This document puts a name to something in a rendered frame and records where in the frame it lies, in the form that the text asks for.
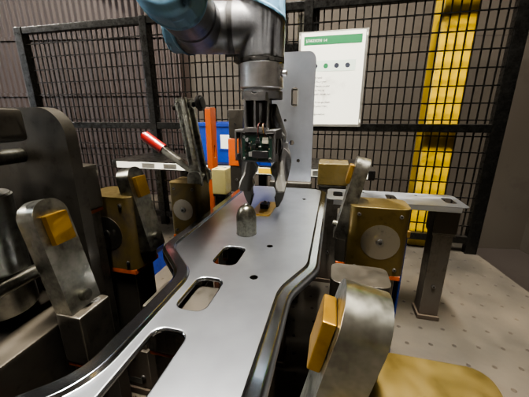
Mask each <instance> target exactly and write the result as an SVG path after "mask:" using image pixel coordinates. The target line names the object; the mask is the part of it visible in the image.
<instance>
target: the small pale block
mask: <svg viewBox="0 0 529 397"><path fill-rule="evenodd" d="M212 183H213V196H215V200H216V205H218V204H219V203H220V202H222V201H223V200H225V199H226V198H227V197H228V196H229V195H230V194H231V168H230V167H216V168H214V169H212ZM218 262H219V264H220V265H226V264H225V261H223V255H222V254H221V255H220V256H219V258H218Z"/></svg>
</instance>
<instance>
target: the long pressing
mask: <svg viewBox="0 0 529 397"><path fill-rule="evenodd" d="M253 193H254V197H253V201H252V204H251V206H252V207H253V208H255V207H256V206H257V205H258V204H259V203H260V202H262V201H264V200H265V201H266V202H275V195H276V190H275V188H274V187H269V186H255V185H254V186H253ZM303 199H305V200H303ZM245 203H248V202H247V201H246V198H245V196H244V193H243V191H240V190H239V189H238V190H237V191H235V192H234V193H232V194H231V195H229V196H228V197H227V198H226V199H225V200H223V201H222V202H220V203H219V204H218V205H216V206H215V207H213V208H212V209H211V210H210V211H209V212H207V213H206V214H204V215H203V216H202V217H200V218H199V219H197V220H196V221H195V222H194V223H192V224H191V225H189V226H188V227H187V228H185V229H184V230H183V231H182V232H180V233H179V234H178V235H176V236H175V237H173V238H172V239H170V240H169V241H168V242H167V243H166V244H165V245H164V247H163V258H164V261H165V263H166V265H167V266H168V268H169V270H170V272H171V274H172V275H173V278H172V279H171V280H170V282H169V283H168V284H167V285H166V286H165V287H164V288H163V289H162V290H161V291H160V292H159V293H158V294H157V295H156V296H155V297H154V298H153V299H152V300H151V301H150V302H148V303H147V304H146V305H145V306H144V307H143V308H142V309H141V310H140V311H139V312H138V313H137V314H136V315H135V316H134V317H133V318H132V319H131V320H130V321H129V322H128V323H127V324H126V325H125V326H124V327H123V328H122V329H121V330H120V331H119V332H118V333H117V334H116V335H115V336H114V337H113V338H112V339H111V340H110V341H109V342H108V343H107V344H106V345H105V346H104V347H103V348H102V349H101V350H100V351H99V352H98V353H97V354H96V355H95V356H94V357H93V358H92V359H91V360H90V361H89V362H87V363H86V364H84V365H82V366H81V367H79V368H78V369H77V370H75V371H73V372H72V373H70V374H68V375H66V376H64V377H62V378H60V379H58V380H56V381H53V382H51V383H48V384H45V385H43V386H41V387H38V388H35V389H33V390H30V391H27V392H25V393H23V394H20V395H17V396H14V397H103V396H104V394H105V393H106V392H107V391H108V390H109V389H110V388H111V386H112V385H113V384H114V383H115V381H116V380H117V379H118V378H119V376H120V375H121V374H122V373H123V371H125V370H126V368H127V367H128V366H129V365H130V364H131V362H132V361H133V360H134V359H135V357H136V356H137V355H138V354H139V352H140V351H141V350H142V349H143V348H144V347H145V346H146V344H147V343H148V342H149V341H150V339H151V338H152V337H153V336H155V335H157V334H158V333H160V332H168V333H172V334H176V335H180V336H182V337H183V338H184V341H183V343H182V344H181V346H180V347H179V349H178V351H177V352H176V353H175V354H174V356H173V357H172V359H171V361H170V362H169V363H168V365H167V366H166V368H165V370H164V371H163V373H162V374H161V375H160V376H159V378H158V379H157V381H156V383H155V384H154V386H153V387H152V388H151V390H150V392H149V393H148V395H147V396H146V397H268V393H269V390H270V387H271V383H272V377H273V373H274V370H275V367H276V361H277V358H278V354H279V348H280V344H281V341H282V338H283V332H284V329H285V325H286V321H287V315H288V312H289V309H290V305H291V303H292V301H293V300H294V298H295V297H296V296H297V295H298V294H299V293H300V292H301V291H302V290H303V289H305V288H306V287H307V286H308V285H309V284H310V283H311V282H312V281H313V280H314V279H315V278H316V277H317V275H318V273H319V269H320V256H321V248H322V241H323V234H324V220H325V213H326V205H327V193H326V192H325V191H321V190H317V189H308V188H295V187H286V190H285V194H284V196H283V200H282V202H281V203H280V204H279V207H276V208H275V209H274V210H273V211H272V213H271V215H270V216H268V217H266V216H257V215H256V216H257V234H256V235H255V236H251V237H242V236H238V235H237V234H236V233H237V228H236V215H237V211H238V209H239V207H240V206H241V205H244V204H245ZM267 246H272V247H267ZM227 249H236V250H243V251H244V253H243V254H242V256H241V258H240V259H239V260H238V261H237V263H236V264H234V265H220V264H216V263H215V261H216V260H217V259H218V258H219V256H220V255H221V254H222V253H223V252H224V251H225V250H227ZM251 276H257V277H258V278H257V279H256V280H252V279H250V277H251ZM203 280H208V281H214V282H218V283H220V284H221V286H220V288H219V290H218V291H217V293H216V294H215V295H214V297H213V299H212V300H211V302H210V303H209V305H208V306H207V307H206V308H205V309H204V310H199V311H193V310H185V309H181V308H179V305H180V303H181V302H182V301H183V300H184V299H185V298H186V296H187V295H188V294H189V293H190V291H191V290H192V289H193V288H194V286H195V285H196V284H197V283H198V282H200V281H203Z"/></svg>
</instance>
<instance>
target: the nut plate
mask: <svg viewBox="0 0 529 397"><path fill-rule="evenodd" d="M275 208H276V203H275V202H267V204H263V201H262V202H260V203H259V204H258V205H257V206H256V207H255V208H254V210H255V212H256V215H257V216H266V217H268V216H270V215H271V213H272V211H273V210H274V209H275Z"/></svg>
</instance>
